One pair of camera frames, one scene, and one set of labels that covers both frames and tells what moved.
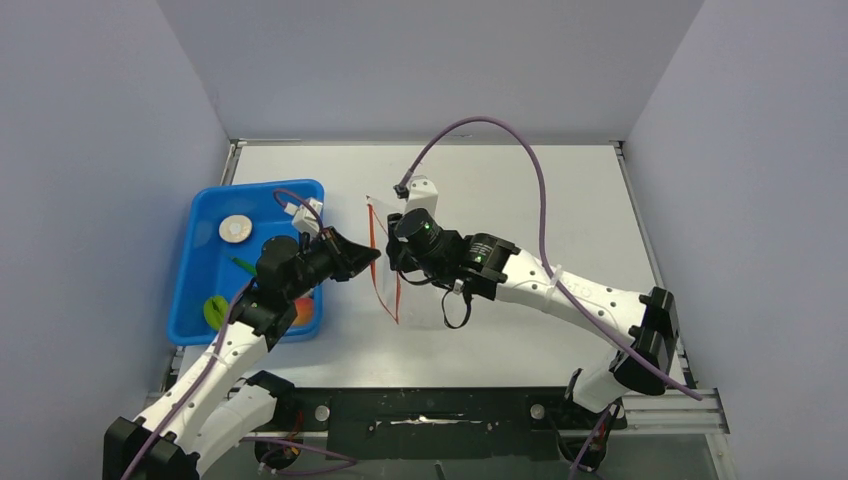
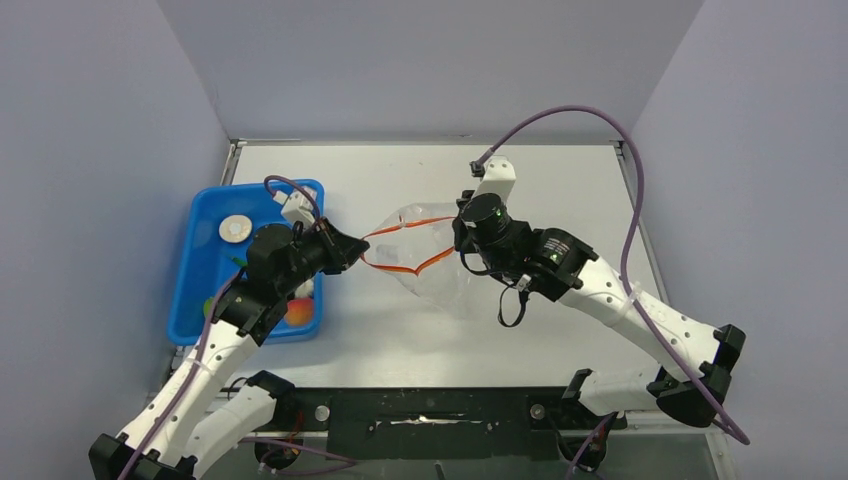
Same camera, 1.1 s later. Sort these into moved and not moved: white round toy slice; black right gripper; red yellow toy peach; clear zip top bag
Moved: black right gripper; clear zip top bag
Not moved: white round toy slice; red yellow toy peach
